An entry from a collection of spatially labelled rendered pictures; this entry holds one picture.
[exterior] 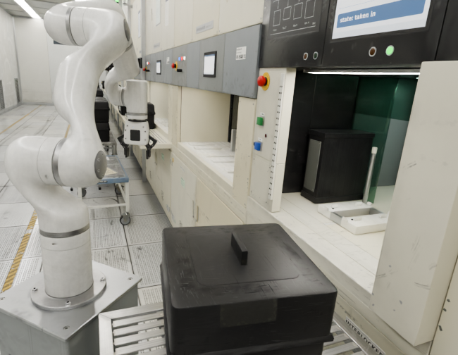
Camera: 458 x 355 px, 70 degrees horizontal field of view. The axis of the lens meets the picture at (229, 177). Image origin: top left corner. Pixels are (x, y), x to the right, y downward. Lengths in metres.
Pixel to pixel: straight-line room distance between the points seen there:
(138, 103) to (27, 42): 13.18
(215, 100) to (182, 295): 2.27
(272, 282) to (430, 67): 0.47
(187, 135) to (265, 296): 2.21
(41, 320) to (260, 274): 0.57
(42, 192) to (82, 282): 0.26
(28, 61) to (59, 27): 13.45
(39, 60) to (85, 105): 13.55
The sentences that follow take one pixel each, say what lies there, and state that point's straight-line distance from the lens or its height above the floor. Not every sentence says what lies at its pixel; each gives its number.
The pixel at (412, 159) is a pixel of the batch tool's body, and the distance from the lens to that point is 0.72.
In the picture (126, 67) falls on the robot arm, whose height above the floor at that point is 1.37.
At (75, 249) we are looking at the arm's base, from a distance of 0.95.
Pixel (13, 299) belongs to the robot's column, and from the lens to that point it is 1.08.
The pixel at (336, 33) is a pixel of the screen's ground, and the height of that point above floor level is 1.48.
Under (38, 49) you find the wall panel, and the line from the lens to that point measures 14.47.
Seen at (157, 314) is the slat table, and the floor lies 0.76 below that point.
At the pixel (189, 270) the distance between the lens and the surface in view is 0.62.
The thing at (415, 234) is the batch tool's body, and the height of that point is 1.09.
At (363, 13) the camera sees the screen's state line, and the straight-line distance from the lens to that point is 0.94.
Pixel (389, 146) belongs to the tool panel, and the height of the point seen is 1.08.
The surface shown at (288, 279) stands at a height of 1.01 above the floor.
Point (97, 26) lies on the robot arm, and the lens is 1.01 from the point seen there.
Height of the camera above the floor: 1.34
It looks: 16 degrees down
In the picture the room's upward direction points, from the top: 4 degrees clockwise
